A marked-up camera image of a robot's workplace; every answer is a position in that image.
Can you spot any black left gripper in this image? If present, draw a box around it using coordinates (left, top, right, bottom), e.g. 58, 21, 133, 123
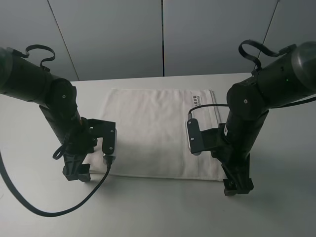
59, 118, 97, 182

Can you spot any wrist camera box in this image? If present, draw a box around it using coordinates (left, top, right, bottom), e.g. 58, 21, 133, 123
187, 118, 223, 156
89, 119, 116, 156

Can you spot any black right arm cable loop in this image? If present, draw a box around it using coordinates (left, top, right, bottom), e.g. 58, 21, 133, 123
239, 39, 297, 72

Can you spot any white towel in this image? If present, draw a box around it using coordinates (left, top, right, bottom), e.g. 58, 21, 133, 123
100, 89, 225, 181

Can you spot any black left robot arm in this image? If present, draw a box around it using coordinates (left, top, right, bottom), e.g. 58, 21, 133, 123
0, 48, 96, 182

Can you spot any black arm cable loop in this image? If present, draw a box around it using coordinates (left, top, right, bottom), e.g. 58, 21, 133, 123
12, 44, 56, 70
239, 39, 297, 72

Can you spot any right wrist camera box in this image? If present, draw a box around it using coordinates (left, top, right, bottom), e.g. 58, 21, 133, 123
187, 118, 223, 156

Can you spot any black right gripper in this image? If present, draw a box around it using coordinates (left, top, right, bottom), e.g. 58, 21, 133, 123
211, 123, 253, 197

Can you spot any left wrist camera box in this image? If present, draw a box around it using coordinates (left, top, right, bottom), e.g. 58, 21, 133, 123
89, 119, 116, 156

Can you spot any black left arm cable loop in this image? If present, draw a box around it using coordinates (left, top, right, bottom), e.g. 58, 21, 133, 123
12, 44, 56, 70

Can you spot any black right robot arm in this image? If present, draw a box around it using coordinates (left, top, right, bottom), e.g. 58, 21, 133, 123
209, 39, 316, 196

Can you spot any black right camera cable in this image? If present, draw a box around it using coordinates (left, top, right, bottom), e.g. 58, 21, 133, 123
187, 104, 229, 121

